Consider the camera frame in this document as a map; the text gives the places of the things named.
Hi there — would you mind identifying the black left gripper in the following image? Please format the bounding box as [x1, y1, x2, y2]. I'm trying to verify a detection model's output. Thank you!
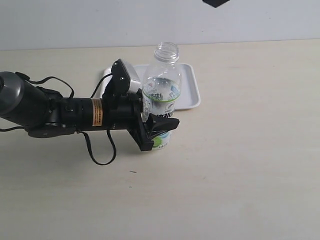
[102, 86, 180, 152]

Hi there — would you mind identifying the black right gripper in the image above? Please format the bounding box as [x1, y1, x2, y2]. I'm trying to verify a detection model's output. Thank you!
[202, 0, 229, 8]

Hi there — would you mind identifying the clear plastic drink bottle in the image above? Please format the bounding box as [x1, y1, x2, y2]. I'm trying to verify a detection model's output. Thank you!
[141, 41, 183, 152]

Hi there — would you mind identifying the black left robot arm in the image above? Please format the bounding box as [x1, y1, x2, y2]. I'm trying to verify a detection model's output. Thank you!
[0, 71, 180, 151]

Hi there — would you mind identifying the white plastic tray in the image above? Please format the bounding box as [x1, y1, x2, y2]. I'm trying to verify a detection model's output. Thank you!
[98, 63, 201, 111]

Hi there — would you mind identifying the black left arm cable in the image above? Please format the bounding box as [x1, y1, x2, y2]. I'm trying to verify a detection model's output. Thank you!
[79, 128, 118, 166]

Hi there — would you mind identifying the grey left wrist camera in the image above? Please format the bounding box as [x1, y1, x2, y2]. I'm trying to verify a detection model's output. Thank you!
[110, 58, 141, 95]

